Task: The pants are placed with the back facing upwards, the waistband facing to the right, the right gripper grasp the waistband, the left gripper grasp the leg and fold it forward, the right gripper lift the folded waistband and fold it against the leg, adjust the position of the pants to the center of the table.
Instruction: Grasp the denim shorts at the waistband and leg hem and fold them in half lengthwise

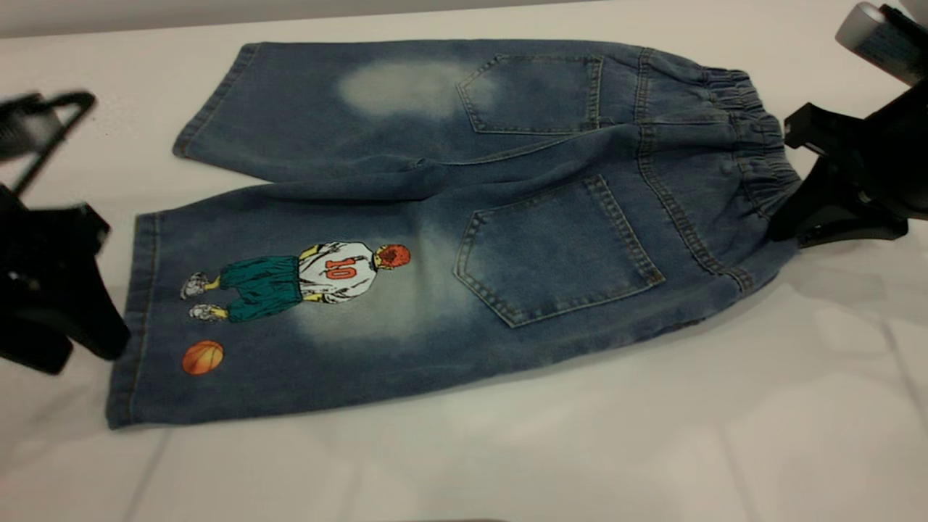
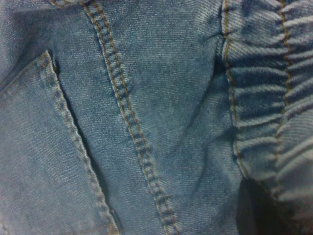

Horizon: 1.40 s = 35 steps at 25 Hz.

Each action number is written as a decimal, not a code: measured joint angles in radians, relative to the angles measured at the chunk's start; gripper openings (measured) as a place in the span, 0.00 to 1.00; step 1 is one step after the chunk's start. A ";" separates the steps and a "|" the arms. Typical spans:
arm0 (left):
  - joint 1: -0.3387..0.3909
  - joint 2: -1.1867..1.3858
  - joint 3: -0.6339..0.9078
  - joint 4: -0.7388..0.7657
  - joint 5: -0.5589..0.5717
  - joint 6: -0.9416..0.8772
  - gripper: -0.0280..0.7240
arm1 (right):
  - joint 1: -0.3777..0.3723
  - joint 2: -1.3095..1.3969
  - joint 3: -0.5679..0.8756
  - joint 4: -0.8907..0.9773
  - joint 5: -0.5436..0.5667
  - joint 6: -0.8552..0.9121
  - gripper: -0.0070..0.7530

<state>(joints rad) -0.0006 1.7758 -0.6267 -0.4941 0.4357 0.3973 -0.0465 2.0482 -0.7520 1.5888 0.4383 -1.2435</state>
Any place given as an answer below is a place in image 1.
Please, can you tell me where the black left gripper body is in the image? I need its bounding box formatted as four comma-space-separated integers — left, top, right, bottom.
0, 185, 112, 307

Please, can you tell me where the blue denim jeans basketball print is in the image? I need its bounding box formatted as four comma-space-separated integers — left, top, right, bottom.
105, 38, 803, 430

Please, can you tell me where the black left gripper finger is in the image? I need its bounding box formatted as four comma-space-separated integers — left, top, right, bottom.
42, 268, 133, 362
0, 307, 75, 376

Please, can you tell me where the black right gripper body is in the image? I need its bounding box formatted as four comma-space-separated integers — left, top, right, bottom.
861, 78, 928, 220

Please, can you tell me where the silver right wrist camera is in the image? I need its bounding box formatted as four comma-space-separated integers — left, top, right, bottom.
834, 1, 928, 86

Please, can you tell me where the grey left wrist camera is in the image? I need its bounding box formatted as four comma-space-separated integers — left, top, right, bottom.
0, 100, 70, 162

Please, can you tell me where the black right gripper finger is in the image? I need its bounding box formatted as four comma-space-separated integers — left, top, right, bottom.
767, 155, 909, 249
784, 101, 872, 157

